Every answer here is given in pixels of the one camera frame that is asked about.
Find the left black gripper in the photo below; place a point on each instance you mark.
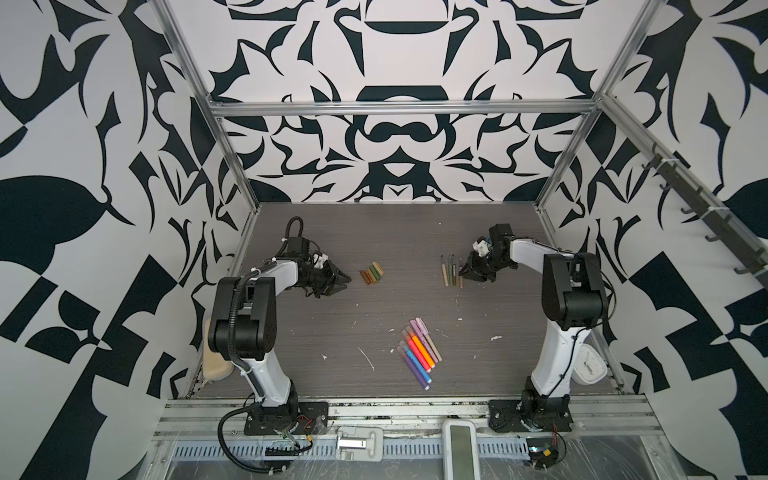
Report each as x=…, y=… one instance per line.
x=333, y=279

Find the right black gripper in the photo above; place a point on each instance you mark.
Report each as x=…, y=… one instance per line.
x=473, y=270

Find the brown pen cap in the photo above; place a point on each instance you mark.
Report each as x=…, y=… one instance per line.
x=363, y=277

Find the green pen cap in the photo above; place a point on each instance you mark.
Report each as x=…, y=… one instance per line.
x=374, y=273

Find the pink cream marker pen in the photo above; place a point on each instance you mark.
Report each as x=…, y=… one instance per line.
x=434, y=352

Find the lilac marker pen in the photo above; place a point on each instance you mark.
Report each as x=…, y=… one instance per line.
x=416, y=327

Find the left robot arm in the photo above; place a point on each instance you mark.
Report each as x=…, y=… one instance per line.
x=243, y=325

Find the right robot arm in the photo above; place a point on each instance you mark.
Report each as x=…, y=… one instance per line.
x=574, y=302

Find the red marker pen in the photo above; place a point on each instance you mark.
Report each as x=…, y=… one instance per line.
x=414, y=349

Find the purple marker pen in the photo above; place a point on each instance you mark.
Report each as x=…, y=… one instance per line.
x=415, y=368

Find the orange marker pen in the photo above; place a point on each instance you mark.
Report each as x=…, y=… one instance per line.
x=421, y=348

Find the white round clock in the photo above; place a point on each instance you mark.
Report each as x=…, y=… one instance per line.
x=589, y=367

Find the beige sponge pad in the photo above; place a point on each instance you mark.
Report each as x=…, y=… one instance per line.
x=214, y=366

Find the small circuit board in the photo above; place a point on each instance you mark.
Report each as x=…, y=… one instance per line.
x=545, y=453

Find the white handheld device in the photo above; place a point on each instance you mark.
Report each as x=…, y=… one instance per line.
x=460, y=450

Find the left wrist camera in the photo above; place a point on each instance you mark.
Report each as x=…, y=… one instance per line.
x=319, y=260

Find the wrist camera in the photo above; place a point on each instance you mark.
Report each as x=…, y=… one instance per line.
x=319, y=260
x=481, y=247

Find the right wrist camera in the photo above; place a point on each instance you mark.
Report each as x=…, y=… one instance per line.
x=481, y=247

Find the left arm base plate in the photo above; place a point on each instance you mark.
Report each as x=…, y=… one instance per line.
x=300, y=418

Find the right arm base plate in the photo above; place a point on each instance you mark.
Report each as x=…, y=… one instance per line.
x=530, y=415

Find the white latch bracket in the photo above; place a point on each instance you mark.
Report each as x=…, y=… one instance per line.
x=359, y=444

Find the aluminium frame crossbar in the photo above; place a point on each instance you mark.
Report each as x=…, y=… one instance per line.
x=410, y=107

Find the wall hook rail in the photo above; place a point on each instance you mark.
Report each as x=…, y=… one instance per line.
x=701, y=204

